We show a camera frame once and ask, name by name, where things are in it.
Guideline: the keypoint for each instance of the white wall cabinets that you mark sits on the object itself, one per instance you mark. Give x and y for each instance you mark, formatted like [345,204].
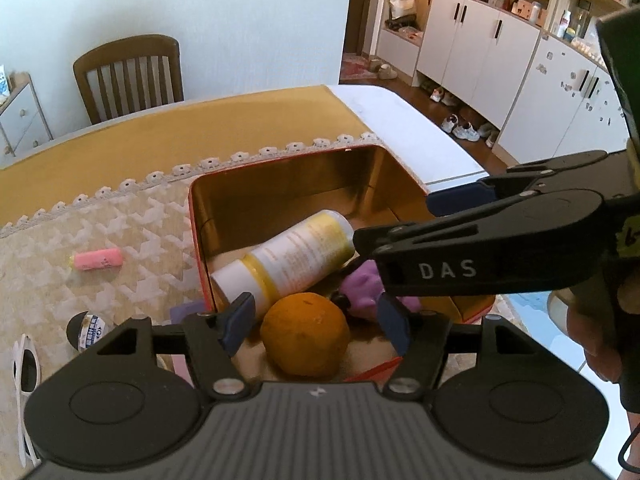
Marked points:
[532,69]

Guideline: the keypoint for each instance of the white tote bag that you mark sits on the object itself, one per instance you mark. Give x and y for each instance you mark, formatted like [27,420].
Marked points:
[402,8]

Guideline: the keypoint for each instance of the white sneakers pair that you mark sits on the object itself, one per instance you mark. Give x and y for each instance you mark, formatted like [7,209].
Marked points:
[460,129]

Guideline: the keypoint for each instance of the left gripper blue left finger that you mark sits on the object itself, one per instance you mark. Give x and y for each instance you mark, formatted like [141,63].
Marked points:
[213,339]

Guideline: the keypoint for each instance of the quilted beige table mat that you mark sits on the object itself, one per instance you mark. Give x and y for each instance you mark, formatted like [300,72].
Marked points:
[147,220]

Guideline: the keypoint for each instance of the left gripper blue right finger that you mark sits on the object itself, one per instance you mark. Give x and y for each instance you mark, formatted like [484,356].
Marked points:
[420,340]

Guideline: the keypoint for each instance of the beige slippers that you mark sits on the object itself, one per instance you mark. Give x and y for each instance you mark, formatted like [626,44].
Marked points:
[382,70]

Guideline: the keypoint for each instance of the pink cylinder tube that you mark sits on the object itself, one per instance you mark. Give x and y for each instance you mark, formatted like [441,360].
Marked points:
[97,259]

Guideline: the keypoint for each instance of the purple small block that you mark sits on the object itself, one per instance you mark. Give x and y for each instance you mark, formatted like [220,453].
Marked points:
[179,313]

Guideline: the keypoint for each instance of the yellow table cloth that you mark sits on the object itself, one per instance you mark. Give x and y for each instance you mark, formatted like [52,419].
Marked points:
[167,137]

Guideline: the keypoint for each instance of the pink rectangular block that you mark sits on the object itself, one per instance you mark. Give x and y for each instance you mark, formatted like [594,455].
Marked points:
[177,365]

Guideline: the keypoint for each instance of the dark brown door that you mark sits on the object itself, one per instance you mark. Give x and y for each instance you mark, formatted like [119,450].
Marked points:
[357,16]

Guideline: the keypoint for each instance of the white drawer cabinet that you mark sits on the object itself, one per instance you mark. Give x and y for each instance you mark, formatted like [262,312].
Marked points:
[23,126]

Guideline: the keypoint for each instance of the red patterned door rug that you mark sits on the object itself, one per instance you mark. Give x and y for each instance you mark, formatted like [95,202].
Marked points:
[356,68]

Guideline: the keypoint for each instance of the brown wooden chair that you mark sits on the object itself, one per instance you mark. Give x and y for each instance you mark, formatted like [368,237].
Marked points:
[129,75]

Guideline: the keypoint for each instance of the white yellow lotion bottle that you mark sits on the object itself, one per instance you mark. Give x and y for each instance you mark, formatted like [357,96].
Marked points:
[290,262]

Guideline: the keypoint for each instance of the orange fruit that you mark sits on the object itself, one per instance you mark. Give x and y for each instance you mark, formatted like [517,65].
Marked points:
[305,335]

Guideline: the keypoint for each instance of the red metal tin box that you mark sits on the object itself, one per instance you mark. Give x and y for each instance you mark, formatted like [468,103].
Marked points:
[284,224]

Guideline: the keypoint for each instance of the purple spiky plush toy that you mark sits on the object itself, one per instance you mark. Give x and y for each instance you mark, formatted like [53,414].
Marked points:
[362,295]

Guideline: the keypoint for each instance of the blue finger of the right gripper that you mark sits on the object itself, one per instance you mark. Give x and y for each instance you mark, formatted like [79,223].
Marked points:
[460,198]

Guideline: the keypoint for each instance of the white frame sunglasses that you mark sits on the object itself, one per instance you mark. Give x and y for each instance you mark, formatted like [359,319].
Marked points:
[26,373]

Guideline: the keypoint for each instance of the person right hand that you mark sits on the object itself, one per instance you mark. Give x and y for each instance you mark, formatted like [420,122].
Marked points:
[586,325]

